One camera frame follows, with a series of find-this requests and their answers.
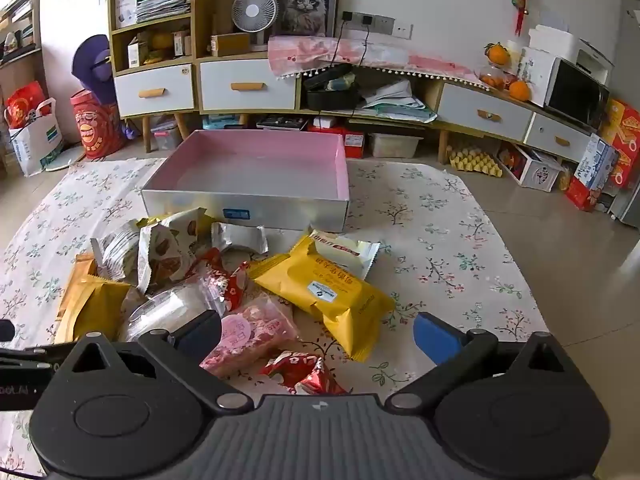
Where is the pink cloth with pompoms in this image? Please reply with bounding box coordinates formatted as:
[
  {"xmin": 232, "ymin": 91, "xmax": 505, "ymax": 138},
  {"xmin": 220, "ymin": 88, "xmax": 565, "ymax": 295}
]
[{"xmin": 267, "ymin": 35, "xmax": 483, "ymax": 83}]

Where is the white printer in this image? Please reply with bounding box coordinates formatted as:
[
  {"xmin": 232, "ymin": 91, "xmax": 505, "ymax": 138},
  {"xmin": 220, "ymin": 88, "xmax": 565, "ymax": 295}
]
[{"xmin": 574, "ymin": 39, "xmax": 615, "ymax": 85}]

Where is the white drawer with small handle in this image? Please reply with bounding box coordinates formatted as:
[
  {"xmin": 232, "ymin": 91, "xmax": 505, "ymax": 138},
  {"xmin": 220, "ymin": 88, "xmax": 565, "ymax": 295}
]
[{"xmin": 437, "ymin": 81, "xmax": 533, "ymax": 143}]

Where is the pile of loose papers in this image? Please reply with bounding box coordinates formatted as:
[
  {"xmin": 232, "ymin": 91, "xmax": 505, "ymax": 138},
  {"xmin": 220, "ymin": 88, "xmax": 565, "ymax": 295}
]
[{"xmin": 360, "ymin": 80, "xmax": 440, "ymax": 123}]

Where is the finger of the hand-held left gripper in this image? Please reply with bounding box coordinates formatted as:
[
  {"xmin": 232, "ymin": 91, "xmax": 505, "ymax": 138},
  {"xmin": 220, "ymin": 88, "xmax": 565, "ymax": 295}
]
[{"xmin": 0, "ymin": 342, "xmax": 71, "ymax": 371}]

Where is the small white carton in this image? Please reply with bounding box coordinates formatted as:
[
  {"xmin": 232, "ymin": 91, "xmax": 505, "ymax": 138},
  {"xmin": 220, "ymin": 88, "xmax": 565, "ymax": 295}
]
[{"xmin": 126, "ymin": 37, "xmax": 151, "ymax": 69}]

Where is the white printed carton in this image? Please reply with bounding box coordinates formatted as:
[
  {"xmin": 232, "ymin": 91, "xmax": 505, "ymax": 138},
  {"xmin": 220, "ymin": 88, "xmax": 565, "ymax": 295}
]
[{"xmin": 517, "ymin": 47, "xmax": 556, "ymax": 93}]

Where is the pink snack packet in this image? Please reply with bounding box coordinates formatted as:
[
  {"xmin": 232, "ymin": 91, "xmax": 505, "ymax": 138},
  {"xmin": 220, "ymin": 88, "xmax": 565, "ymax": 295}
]
[{"xmin": 200, "ymin": 292, "xmax": 302, "ymax": 378}]

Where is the white box with dark print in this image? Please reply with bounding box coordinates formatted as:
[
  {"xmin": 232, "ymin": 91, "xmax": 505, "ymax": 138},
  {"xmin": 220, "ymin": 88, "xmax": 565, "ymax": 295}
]
[{"xmin": 115, "ymin": 0, "xmax": 139, "ymax": 29}]

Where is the wide white drawer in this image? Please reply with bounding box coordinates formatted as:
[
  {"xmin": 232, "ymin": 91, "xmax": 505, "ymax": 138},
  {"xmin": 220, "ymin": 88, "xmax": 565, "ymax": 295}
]
[{"xmin": 200, "ymin": 59, "xmax": 298, "ymax": 112}]

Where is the white microwave oven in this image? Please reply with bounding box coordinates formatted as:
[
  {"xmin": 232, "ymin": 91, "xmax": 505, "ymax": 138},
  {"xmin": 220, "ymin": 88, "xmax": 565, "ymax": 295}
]
[{"xmin": 544, "ymin": 56, "xmax": 611, "ymax": 130}]

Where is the framed cat picture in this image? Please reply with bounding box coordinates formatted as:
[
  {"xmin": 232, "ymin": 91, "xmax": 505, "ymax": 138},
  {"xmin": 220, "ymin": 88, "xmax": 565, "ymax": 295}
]
[{"xmin": 270, "ymin": 0, "xmax": 343, "ymax": 38}]

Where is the round white floor disc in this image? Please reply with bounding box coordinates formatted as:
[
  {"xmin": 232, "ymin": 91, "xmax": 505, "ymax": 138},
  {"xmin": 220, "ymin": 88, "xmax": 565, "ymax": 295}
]
[{"xmin": 42, "ymin": 147, "xmax": 87, "ymax": 171}]

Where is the purple plush toy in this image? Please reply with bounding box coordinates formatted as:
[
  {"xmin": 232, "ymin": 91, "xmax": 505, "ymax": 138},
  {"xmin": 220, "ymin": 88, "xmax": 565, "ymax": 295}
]
[{"xmin": 71, "ymin": 34, "xmax": 118, "ymax": 107}]

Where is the small red box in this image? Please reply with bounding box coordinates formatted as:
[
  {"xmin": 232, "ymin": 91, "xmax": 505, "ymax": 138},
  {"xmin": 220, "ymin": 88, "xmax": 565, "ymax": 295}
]
[{"xmin": 565, "ymin": 176, "xmax": 601, "ymax": 212}]

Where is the teal storage box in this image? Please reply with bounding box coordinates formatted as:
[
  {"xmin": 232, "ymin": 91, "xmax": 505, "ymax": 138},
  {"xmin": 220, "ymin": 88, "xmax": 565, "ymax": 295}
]
[{"xmin": 202, "ymin": 114, "xmax": 248, "ymax": 131}]

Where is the blue and white carton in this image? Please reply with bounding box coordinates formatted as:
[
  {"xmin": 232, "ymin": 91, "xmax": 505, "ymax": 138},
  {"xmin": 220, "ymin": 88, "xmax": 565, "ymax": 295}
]
[{"xmin": 574, "ymin": 132, "xmax": 621, "ymax": 192}]

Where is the clear storage container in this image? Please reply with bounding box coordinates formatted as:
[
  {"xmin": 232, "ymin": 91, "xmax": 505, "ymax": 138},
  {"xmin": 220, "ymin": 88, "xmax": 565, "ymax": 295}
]
[
  {"xmin": 369, "ymin": 132, "xmax": 422, "ymax": 159},
  {"xmin": 150, "ymin": 124, "xmax": 185, "ymax": 152}
]

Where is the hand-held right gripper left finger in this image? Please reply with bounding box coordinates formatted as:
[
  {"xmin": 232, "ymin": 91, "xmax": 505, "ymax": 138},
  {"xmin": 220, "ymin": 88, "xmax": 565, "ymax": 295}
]
[{"xmin": 60, "ymin": 310, "xmax": 255, "ymax": 413}]

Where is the large yellow snack packet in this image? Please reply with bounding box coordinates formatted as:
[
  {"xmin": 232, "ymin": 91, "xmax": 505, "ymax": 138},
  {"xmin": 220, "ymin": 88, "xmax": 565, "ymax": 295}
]
[{"xmin": 248, "ymin": 234, "xmax": 397, "ymax": 362}]

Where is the wooden bookshelf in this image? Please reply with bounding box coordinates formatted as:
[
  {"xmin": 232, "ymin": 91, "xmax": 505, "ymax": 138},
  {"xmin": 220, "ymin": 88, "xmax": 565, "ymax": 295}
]
[{"xmin": 0, "ymin": 0, "xmax": 45, "ymax": 103}]

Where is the white foam box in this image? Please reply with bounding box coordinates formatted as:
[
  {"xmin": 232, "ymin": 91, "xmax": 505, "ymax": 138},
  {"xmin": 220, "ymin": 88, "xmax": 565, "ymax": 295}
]
[{"xmin": 527, "ymin": 24, "xmax": 577, "ymax": 53}]

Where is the white and red box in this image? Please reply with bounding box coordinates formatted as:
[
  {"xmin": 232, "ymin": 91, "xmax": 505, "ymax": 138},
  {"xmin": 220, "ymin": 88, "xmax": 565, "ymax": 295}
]
[{"xmin": 499, "ymin": 141, "xmax": 564, "ymax": 193}]

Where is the tall cabinet white drawer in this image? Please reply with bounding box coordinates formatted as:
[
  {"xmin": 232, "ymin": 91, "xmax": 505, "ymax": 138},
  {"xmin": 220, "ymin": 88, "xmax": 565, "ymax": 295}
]
[{"xmin": 114, "ymin": 63, "xmax": 196, "ymax": 118}]

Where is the red gift bag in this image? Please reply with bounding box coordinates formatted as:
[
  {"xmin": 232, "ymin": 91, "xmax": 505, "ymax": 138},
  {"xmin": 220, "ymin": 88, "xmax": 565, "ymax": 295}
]
[{"xmin": 4, "ymin": 81, "xmax": 52, "ymax": 129}]

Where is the glass bowl of oranges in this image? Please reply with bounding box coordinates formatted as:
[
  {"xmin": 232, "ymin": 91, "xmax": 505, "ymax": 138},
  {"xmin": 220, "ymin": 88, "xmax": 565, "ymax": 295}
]
[{"xmin": 477, "ymin": 66, "xmax": 517, "ymax": 92}]

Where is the tan snack packet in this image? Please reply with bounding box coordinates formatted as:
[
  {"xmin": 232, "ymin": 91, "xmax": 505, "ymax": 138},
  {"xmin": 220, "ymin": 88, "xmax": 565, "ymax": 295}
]
[{"xmin": 54, "ymin": 252, "xmax": 98, "ymax": 333}]

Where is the black case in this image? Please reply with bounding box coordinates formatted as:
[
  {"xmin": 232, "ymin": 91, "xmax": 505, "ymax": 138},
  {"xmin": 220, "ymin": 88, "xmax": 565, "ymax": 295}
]
[{"xmin": 302, "ymin": 64, "xmax": 362, "ymax": 111}]

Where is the white wall socket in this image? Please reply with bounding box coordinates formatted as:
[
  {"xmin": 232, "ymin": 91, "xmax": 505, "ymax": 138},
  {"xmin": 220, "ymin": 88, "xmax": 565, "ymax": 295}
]
[{"xmin": 375, "ymin": 15, "xmax": 414, "ymax": 39}]

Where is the white shopping bag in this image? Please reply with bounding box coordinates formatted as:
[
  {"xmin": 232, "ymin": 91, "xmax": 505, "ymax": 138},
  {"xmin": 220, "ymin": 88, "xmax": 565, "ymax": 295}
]
[{"xmin": 7, "ymin": 97, "xmax": 66, "ymax": 177}]

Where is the red carton under cabinet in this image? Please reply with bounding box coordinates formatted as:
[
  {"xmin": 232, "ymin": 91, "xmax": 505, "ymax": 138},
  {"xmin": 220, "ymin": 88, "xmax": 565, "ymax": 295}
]
[{"xmin": 342, "ymin": 131, "xmax": 367, "ymax": 160}]

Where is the clear plastic snack container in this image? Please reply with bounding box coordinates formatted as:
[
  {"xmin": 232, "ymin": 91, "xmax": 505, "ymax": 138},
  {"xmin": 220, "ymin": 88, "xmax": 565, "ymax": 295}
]
[{"xmin": 117, "ymin": 282, "xmax": 223, "ymax": 346}]

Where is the silver foil snack packet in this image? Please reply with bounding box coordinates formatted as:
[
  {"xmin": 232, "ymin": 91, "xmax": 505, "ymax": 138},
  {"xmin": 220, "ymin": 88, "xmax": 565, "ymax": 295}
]
[{"xmin": 211, "ymin": 221, "xmax": 269, "ymax": 257}]

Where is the black power cable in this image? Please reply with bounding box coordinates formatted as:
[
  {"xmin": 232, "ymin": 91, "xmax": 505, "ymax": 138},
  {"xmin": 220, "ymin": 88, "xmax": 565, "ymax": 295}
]
[{"xmin": 332, "ymin": 19, "xmax": 371, "ymax": 118}]

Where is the red round drum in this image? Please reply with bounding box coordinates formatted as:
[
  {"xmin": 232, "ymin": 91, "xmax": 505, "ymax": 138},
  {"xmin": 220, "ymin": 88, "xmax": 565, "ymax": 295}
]
[{"xmin": 69, "ymin": 88, "xmax": 127, "ymax": 161}]

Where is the tall wooden shelf cabinet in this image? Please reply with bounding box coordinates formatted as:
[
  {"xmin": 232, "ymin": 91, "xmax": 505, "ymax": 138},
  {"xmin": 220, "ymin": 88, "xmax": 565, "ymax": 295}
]
[{"xmin": 106, "ymin": 0, "xmax": 217, "ymax": 153}]

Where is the low wooden cabinet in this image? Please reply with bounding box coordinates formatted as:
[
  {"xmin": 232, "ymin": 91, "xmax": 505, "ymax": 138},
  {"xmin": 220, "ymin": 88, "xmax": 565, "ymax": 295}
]
[{"xmin": 195, "ymin": 50, "xmax": 608, "ymax": 171}]

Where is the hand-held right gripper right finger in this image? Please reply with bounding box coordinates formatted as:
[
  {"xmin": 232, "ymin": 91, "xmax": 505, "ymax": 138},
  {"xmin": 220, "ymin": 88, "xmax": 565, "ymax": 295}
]
[{"xmin": 384, "ymin": 311, "xmax": 581, "ymax": 411}]

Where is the white desk fan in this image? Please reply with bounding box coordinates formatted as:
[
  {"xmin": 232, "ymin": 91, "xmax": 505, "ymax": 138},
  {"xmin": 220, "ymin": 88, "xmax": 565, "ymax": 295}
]
[{"xmin": 231, "ymin": 0, "xmax": 279, "ymax": 47}]

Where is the silver box with pink inside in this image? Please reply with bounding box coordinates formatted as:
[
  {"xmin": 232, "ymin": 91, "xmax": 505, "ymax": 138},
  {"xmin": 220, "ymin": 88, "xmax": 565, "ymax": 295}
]
[{"xmin": 141, "ymin": 129, "xmax": 351, "ymax": 233}]

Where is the red foil snack packet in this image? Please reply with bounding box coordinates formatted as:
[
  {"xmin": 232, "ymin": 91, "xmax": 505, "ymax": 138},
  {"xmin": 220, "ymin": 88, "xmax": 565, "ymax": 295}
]
[
  {"xmin": 189, "ymin": 249, "xmax": 249, "ymax": 313},
  {"xmin": 260, "ymin": 350, "xmax": 347, "ymax": 397}
]

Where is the red and yellow gift box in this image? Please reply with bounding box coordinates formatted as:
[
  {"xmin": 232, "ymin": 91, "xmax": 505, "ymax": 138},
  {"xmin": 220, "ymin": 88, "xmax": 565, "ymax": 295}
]
[{"xmin": 599, "ymin": 97, "xmax": 640, "ymax": 188}]

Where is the cream packet with red band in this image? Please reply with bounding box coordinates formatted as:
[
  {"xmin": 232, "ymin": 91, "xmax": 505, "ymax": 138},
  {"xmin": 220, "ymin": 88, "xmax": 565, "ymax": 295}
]
[{"xmin": 306, "ymin": 230, "xmax": 382, "ymax": 281}]

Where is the yellow egg tray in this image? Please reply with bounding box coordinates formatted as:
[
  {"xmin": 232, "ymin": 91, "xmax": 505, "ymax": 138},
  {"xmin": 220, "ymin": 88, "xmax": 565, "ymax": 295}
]
[{"xmin": 446, "ymin": 144, "xmax": 505, "ymax": 179}]

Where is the stack of papers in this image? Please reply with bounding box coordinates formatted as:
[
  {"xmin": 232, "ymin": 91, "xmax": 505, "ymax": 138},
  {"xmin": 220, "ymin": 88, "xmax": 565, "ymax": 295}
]
[{"xmin": 135, "ymin": 0, "xmax": 193, "ymax": 23}]

